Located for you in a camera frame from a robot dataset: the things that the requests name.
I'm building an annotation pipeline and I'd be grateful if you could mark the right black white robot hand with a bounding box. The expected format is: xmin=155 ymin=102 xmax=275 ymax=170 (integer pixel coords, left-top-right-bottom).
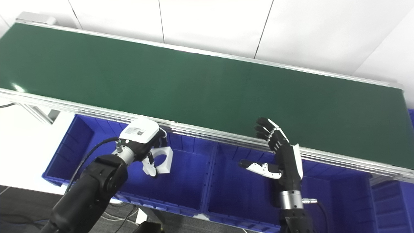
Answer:
xmin=239 ymin=117 xmax=304 ymax=193

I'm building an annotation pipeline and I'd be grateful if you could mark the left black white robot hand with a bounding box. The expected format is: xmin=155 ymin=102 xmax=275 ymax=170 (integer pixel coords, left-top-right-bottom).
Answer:
xmin=119 ymin=117 xmax=169 ymax=178

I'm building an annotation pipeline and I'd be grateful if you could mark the white square part with hole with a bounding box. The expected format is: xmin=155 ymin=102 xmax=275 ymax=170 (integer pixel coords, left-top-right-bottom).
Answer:
xmin=151 ymin=146 xmax=174 ymax=174

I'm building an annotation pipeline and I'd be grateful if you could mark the blue plastic bin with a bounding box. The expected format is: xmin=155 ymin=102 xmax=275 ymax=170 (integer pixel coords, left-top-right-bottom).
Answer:
xmin=42 ymin=114 xmax=216 ymax=216
xmin=202 ymin=142 xmax=377 ymax=233
xmin=370 ymin=108 xmax=414 ymax=233

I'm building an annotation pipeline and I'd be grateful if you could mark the green conveyor belt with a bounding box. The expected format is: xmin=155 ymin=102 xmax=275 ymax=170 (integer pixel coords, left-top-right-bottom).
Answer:
xmin=0 ymin=23 xmax=406 ymax=170
xmin=0 ymin=12 xmax=414 ymax=183

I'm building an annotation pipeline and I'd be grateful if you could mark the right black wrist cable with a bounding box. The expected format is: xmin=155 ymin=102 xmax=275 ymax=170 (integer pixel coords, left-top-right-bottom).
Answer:
xmin=302 ymin=198 xmax=330 ymax=233

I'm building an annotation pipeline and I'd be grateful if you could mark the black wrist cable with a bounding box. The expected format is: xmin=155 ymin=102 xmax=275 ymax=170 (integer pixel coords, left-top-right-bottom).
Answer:
xmin=302 ymin=198 xmax=330 ymax=233
xmin=65 ymin=138 xmax=125 ymax=194

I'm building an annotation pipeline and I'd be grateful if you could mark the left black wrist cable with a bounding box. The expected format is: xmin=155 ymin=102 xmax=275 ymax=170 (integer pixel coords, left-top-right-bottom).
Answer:
xmin=65 ymin=138 xmax=125 ymax=194

